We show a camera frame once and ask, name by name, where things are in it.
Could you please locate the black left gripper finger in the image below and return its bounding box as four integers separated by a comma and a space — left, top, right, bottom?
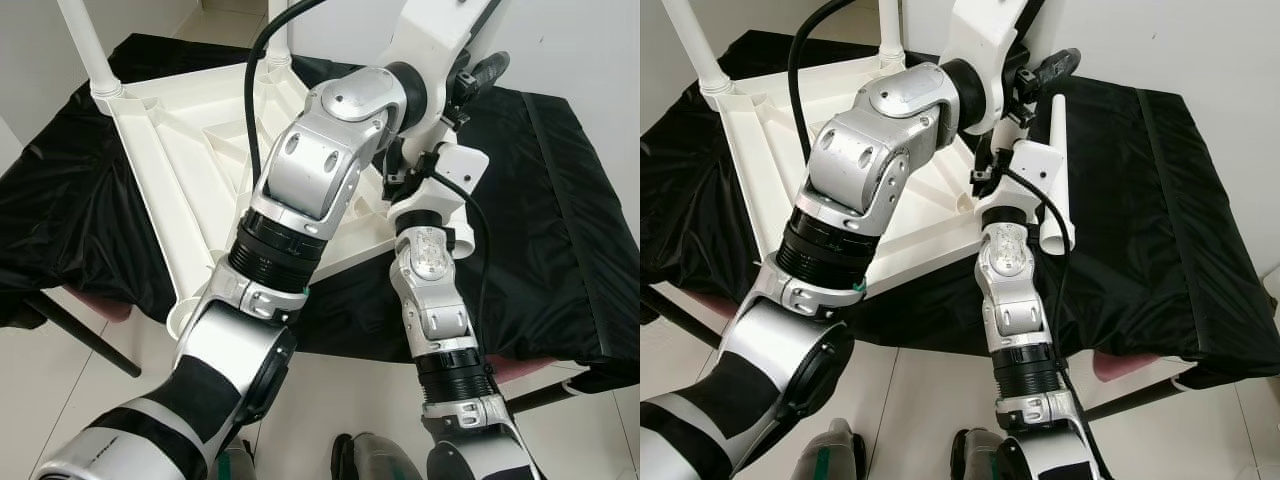
470, 52, 511, 97
1035, 48, 1083, 93

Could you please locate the black table cloth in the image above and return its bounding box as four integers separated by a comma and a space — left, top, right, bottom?
640, 30, 1280, 381
0, 32, 641, 386

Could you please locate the grey metal table leg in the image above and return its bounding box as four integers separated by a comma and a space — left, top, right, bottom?
510, 365, 591, 413
1085, 365, 1206, 421

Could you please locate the black metal table leg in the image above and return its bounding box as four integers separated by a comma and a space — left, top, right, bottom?
25, 295, 141, 379
640, 285, 721, 349

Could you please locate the grey left robot foot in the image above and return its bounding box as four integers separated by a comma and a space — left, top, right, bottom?
795, 418, 866, 480
215, 440, 257, 480

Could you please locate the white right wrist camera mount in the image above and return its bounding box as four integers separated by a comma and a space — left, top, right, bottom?
985, 140, 1061, 209
385, 143, 491, 216

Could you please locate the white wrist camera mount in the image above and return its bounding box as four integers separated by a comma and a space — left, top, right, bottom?
985, 140, 1061, 209
945, 0, 1043, 136
385, 143, 491, 216
383, 0, 501, 136

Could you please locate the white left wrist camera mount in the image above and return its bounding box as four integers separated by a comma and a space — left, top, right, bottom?
945, 0, 1043, 136
383, 0, 501, 136

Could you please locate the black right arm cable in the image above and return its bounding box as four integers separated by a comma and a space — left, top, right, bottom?
430, 172, 491, 346
1010, 168, 1111, 476

